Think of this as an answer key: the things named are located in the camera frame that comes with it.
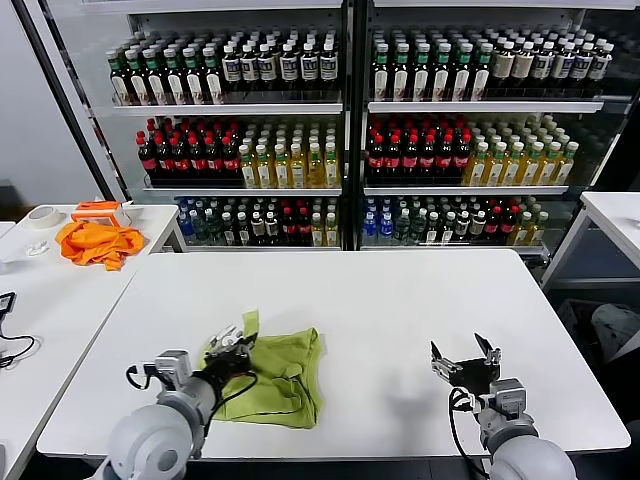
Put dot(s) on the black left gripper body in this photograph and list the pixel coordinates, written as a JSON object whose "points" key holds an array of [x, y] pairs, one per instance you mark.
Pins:
{"points": [[227, 364]]}

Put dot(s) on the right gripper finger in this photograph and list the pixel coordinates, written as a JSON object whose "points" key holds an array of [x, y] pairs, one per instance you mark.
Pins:
{"points": [[491, 354], [446, 369]]}

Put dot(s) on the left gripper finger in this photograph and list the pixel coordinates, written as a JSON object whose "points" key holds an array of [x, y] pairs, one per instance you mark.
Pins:
{"points": [[246, 339], [222, 339]]}

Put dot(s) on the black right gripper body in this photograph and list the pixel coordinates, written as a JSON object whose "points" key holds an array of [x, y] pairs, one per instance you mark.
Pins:
{"points": [[475, 377]]}

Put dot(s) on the green T-shirt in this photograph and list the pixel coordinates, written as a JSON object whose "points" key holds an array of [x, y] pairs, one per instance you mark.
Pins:
{"points": [[280, 380]]}

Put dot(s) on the small dark bottle white cap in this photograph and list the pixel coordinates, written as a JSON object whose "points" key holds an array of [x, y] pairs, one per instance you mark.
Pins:
{"points": [[448, 230], [433, 230], [478, 227], [242, 230], [228, 230], [271, 227], [257, 227], [463, 227]]}

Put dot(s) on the clear green water bottle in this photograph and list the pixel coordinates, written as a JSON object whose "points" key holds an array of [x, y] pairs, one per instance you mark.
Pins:
{"points": [[198, 227], [213, 227], [418, 227], [402, 227]]}

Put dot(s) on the cola bottle red cap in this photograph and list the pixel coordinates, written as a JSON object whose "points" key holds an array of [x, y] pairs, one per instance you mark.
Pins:
{"points": [[427, 160], [289, 227], [230, 162], [509, 227], [493, 227], [147, 162], [393, 160], [444, 160], [180, 162], [214, 162], [164, 162], [303, 227], [197, 162], [410, 160], [376, 160], [461, 160]]}

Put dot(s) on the blue water bottle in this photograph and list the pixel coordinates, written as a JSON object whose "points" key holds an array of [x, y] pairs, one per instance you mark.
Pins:
{"points": [[370, 227], [185, 225], [386, 227]]}

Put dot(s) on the grey fabric bag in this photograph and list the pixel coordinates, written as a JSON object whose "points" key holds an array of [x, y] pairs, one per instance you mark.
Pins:
{"points": [[612, 325]]}

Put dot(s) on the yellow drink bottle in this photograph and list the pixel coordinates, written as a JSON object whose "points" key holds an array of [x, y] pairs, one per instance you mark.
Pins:
{"points": [[538, 232], [512, 167], [264, 172], [531, 167], [247, 172], [523, 232], [298, 172], [281, 172], [332, 172], [315, 172], [331, 232], [477, 167], [495, 167], [548, 167], [566, 167], [317, 232]]}

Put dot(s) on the white side table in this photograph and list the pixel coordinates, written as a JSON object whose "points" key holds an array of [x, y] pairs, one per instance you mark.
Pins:
{"points": [[60, 320], [617, 220], [150, 225]]}

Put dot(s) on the crumpled orange cloth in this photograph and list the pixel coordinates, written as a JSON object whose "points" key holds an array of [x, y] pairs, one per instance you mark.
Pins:
{"points": [[95, 242]]}

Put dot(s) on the orange and white box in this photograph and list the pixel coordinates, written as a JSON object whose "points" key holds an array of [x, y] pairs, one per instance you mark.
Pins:
{"points": [[95, 210]]}

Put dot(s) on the small white object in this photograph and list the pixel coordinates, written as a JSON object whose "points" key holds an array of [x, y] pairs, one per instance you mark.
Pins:
{"points": [[36, 247]]}

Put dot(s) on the beige tape roll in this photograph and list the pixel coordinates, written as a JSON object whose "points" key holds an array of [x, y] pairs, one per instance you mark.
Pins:
{"points": [[42, 224]]}

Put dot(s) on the black handheld device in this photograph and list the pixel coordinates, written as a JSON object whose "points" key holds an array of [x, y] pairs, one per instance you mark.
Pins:
{"points": [[6, 301]]}

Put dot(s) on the dark bottle green cap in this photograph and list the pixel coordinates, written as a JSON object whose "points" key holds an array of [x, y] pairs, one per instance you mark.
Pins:
{"points": [[400, 75], [421, 75], [442, 75], [137, 80], [462, 75], [174, 80], [212, 80], [482, 75], [381, 75], [193, 80], [120, 80], [155, 80]]}

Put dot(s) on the dark bottle blue white label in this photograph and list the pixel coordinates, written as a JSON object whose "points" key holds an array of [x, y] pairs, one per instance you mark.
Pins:
{"points": [[328, 70], [563, 67], [601, 67], [542, 67], [582, 67], [268, 70], [309, 70], [231, 70], [249, 70], [288, 70]]}

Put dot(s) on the dark bottle beige label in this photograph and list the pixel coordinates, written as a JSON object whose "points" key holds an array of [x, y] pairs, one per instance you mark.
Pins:
{"points": [[503, 67], [522, 67]]}

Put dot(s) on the glass drinks display cabinet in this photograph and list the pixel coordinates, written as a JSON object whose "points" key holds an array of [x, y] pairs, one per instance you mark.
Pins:
{"points": [[75, 75]]}

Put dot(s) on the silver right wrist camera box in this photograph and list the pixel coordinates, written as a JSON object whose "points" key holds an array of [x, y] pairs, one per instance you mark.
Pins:
{"points": [[509, 397]]}

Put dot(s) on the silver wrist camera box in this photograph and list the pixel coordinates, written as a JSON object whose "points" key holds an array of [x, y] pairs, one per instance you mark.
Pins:
{"points": [[509, 397], [172, 367]]}

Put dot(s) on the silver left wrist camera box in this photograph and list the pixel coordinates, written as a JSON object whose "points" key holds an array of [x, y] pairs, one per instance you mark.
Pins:
{"points": [[172, 367]]}

